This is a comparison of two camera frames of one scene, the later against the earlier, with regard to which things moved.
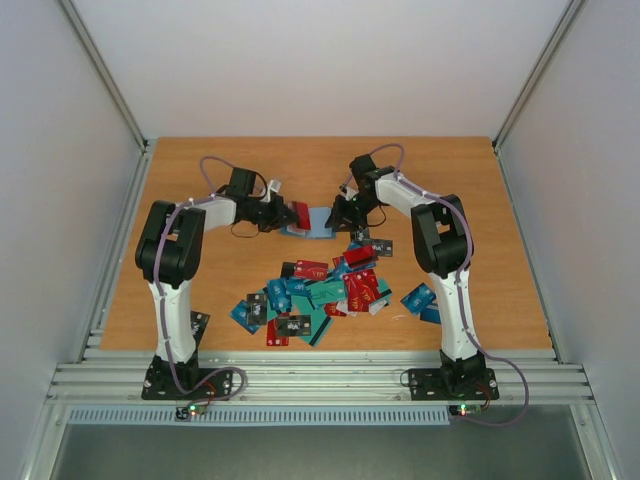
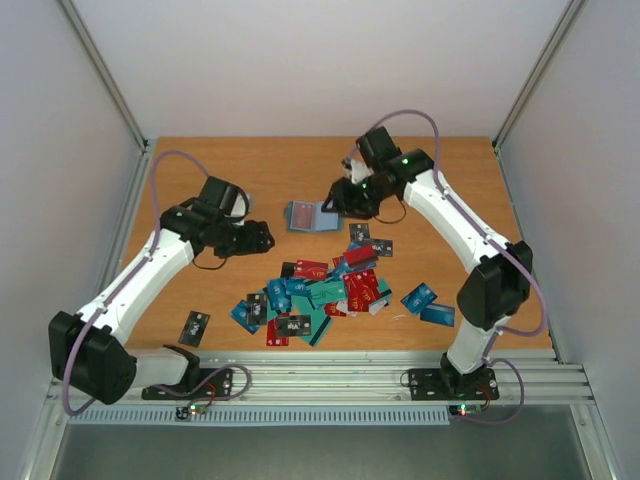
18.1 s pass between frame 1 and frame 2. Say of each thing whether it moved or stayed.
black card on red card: stayed
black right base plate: stayed
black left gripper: moved
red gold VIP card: stayed
